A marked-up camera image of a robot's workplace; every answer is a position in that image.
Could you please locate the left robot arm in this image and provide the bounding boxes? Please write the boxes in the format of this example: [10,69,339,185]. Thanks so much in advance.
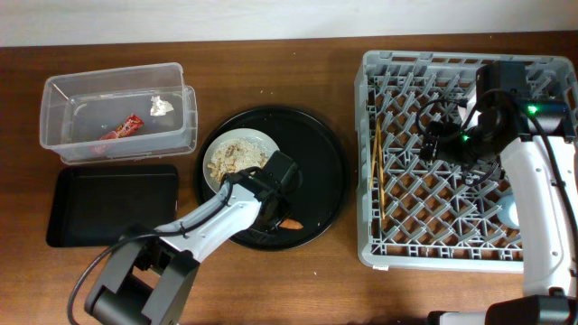
[84,169,302,324]

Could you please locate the blue plastic cup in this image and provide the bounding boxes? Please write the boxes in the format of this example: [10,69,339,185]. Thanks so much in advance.
[497,193,519,229]

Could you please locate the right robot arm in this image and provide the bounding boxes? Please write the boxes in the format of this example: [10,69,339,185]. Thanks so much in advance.
[415,89,577,324]

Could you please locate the orange carrot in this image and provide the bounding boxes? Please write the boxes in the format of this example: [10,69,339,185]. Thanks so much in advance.
[279,218,303,230]

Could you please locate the wooden chopstick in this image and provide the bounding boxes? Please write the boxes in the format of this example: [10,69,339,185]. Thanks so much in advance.
[369,116,380,189]
[376,118,386,220]

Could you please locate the round black serving tray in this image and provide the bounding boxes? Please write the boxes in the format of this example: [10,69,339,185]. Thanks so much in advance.
[192,105,350,251]

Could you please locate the grey dishwasher rack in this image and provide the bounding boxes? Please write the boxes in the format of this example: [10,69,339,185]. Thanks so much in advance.
[354,50,578,274]

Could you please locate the white tissue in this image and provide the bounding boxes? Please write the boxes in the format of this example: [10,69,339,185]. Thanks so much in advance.
[150,96,174,116]

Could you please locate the black rectangular tray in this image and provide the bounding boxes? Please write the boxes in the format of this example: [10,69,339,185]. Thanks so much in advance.
[46,164,179,247]

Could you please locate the red snack wrapper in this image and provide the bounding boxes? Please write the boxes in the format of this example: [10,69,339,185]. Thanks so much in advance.
[89,114,145,155]

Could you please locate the rice and peanut shells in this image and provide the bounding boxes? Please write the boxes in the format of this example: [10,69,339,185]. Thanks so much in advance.
[207,139,268,182]

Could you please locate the grey plate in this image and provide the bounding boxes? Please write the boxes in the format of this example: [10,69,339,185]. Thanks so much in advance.
[201,128,279,192]

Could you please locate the clear plastic bin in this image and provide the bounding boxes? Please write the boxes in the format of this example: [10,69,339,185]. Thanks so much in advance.
[39,62,198,165]

